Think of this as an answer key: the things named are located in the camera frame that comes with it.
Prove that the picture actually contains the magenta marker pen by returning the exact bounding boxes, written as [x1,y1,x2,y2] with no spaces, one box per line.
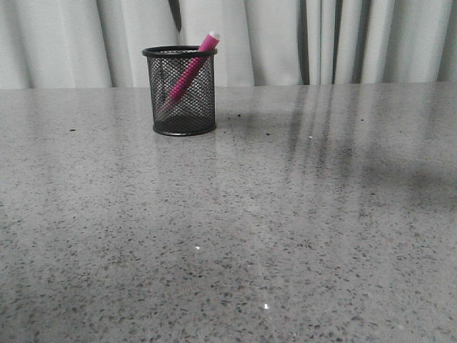
[161,31,220,111]

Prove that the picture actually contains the black mesh pen cup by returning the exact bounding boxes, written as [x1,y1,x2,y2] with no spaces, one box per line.
[142,46,217,136]

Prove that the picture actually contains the grey curtain backdrop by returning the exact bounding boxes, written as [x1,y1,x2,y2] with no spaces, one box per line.
[1,1,456,89]

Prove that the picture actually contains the grey and orange scissors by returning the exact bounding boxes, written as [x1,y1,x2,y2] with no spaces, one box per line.
[169,0,182,32]

